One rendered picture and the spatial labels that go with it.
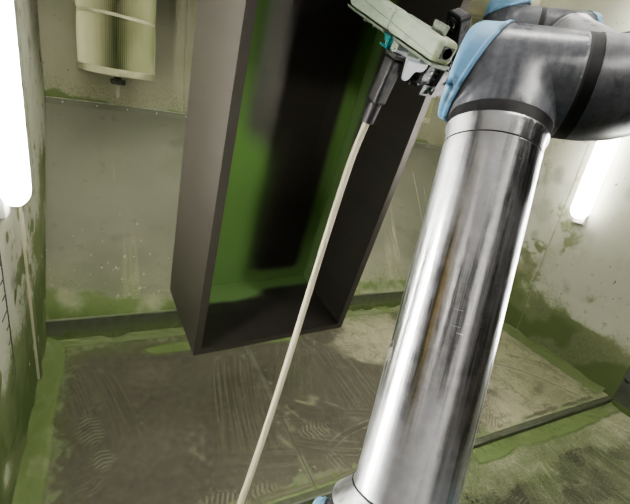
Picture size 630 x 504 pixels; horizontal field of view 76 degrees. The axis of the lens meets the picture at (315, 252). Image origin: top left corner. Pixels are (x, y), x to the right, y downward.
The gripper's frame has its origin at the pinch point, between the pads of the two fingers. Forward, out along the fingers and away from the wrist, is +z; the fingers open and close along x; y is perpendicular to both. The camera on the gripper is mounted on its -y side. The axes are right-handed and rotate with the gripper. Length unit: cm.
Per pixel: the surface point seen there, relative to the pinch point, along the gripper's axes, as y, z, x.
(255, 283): 112, -16, 33
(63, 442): 153, 57, 4
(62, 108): 108, 47, 154
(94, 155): 120, 34, 133
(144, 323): 170, 19, 60
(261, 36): 21, 2, 54
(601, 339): 100, -195, -43
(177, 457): 144, 24, -16
